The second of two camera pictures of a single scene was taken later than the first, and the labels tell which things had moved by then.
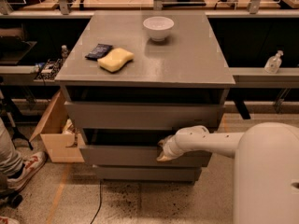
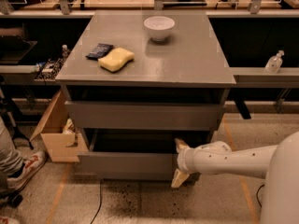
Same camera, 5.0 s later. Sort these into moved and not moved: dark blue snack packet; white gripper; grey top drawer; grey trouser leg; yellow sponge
Moved: white gripper
Not moved: grey trouser leg; dark blue snack packet; grey top drawer; yellow sponge
